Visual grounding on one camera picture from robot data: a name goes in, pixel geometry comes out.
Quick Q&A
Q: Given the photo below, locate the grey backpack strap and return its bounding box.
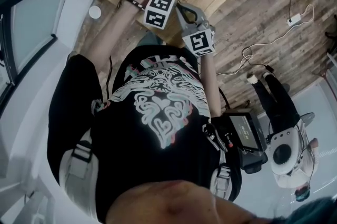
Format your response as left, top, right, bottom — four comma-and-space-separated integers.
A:
59, 138, 97, 215
210, 162, 235, 199

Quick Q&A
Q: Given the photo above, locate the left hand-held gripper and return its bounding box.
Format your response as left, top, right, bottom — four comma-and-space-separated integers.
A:
128, 0, 183, 32

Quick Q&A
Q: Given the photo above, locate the white power strip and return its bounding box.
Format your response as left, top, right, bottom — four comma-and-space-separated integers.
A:
286, 13, 303, 27

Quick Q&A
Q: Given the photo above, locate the person's left forearm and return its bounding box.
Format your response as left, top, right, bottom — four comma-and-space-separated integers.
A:
88, 0, 151, 61

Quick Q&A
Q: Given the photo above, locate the black framed glass door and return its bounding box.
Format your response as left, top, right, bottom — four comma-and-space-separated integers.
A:
0, 0, 75, 102

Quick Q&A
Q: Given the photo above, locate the white round floor disc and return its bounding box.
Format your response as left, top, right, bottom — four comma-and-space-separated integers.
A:
88, 5, 102, 18

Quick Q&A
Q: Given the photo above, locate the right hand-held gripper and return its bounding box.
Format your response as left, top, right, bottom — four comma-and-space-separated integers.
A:
174, 1, 217, 57

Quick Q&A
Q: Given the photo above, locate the black clip with red button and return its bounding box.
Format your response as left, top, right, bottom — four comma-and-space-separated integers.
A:
202, 124, 235, 153

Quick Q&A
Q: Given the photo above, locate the person's right forearm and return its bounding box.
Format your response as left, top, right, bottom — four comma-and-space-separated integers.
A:
197, 53, 222, 117

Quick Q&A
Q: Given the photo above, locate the thin black body cable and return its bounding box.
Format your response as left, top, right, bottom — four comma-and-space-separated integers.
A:
105, 55, 113, 100

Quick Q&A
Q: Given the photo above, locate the black screen device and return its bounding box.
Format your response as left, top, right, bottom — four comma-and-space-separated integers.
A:
223, 111, 269, 174

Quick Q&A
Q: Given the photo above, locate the person's chin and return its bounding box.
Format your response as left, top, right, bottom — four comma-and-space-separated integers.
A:
112, 180, 266, 224

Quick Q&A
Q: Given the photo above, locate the white round headset device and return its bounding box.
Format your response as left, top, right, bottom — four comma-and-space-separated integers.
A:
267, 127, 304, 176

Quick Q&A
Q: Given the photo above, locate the black wristband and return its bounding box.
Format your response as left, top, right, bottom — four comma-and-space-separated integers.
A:
118, 0, 146, 11

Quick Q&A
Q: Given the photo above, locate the person's black printed t-shirt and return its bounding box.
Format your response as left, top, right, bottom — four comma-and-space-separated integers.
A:
47, 45, 242, 221

